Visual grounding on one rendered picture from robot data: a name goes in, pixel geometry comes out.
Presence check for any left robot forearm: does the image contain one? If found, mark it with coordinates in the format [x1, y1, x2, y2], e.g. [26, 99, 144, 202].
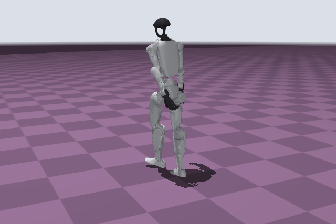
[151, 67, 167, 96]

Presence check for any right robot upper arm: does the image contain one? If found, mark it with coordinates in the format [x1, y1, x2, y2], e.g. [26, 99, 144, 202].
[177, 42, 184, 70]

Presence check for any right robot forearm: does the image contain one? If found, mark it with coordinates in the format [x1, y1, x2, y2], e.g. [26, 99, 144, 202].
[177, 68, 185, 89]

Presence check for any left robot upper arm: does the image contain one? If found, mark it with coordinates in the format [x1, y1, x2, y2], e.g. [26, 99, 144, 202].
[146, 43, 161, 72]

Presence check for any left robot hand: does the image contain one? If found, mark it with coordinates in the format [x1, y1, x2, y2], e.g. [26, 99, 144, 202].
[162, 89, 179, 111]

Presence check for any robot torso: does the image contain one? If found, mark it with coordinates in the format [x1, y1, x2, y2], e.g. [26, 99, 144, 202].
[155, 38, 180, 100]

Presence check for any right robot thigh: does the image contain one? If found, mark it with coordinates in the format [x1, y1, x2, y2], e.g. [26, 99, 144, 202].
[170, 91, 186, 139]

